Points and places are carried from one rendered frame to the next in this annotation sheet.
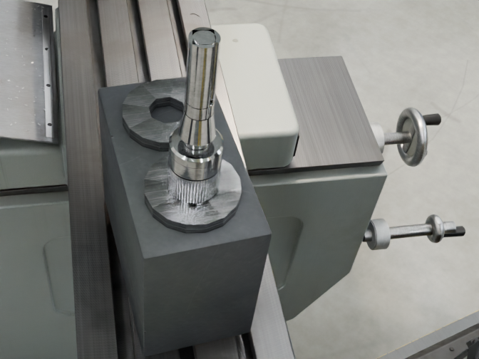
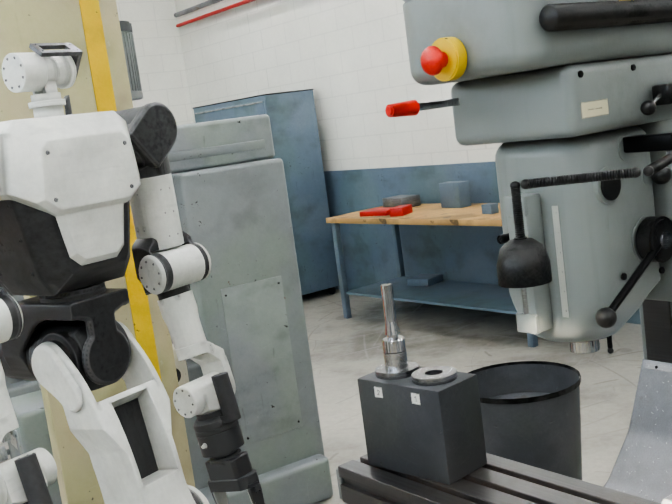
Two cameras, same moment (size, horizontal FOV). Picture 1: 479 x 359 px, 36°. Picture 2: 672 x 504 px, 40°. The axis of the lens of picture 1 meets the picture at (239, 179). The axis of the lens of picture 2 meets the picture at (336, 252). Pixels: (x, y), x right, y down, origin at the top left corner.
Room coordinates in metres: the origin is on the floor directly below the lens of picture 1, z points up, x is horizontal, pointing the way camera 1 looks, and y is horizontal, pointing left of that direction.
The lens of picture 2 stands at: (2.13, -0.63, 1.70)
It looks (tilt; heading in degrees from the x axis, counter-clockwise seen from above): 8 degrees down; 161
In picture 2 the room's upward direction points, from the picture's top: 8 degrees counter-clockwise
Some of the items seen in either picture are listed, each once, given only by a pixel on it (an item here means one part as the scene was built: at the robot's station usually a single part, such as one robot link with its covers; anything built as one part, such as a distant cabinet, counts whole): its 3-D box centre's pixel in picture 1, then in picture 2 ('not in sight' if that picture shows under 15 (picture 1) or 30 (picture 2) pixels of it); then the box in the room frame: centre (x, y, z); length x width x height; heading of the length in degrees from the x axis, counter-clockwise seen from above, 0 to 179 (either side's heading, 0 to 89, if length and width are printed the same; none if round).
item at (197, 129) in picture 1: (200, 92); (389, 311); (0.43, 0.04, 1.30); 0.03 x 0.03 x 0.11
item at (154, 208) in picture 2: not in sight; (162, 232); (0.30, -0.37, 1.52); 0.13 x 0.12 x 0.22; 122
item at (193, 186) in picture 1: (194, 167); (395, 354); (0.43, 0.04, 1.21); 0.05 x 0.05 x 0.05
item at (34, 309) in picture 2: not in sight; (58, 337); (0.36, -0.60, 1.37); 0.28 x 0.13 x 0.18; 34
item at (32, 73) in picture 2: not in sight; (39, 78); (0.44, -0.55, 1.84); 0.10 x 0.07 x 0.09; 124
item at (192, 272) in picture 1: (176, 209); (420, 417); (0.48, 0.06, 1.09); 0.22 x 0.12 x 0.20; 24
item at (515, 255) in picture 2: not in sight; (522, 260); (1.05, 0.00, 1.48); 0.07 x 0.07 x 0.06
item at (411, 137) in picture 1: (394, 138); not in sight; (1.03, -0.29, 0.69); 0.16 x 0.12 x 0.12; 107
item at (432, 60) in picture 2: not in sight; (435, 60); (0.96, -0.05, 1.76); 0.04 x 0.03 x 0.04; 17
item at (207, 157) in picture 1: (196, 144); (393, 340); (0.43, 0.04, 1.24); 0.05 x 0.05 x 0.01
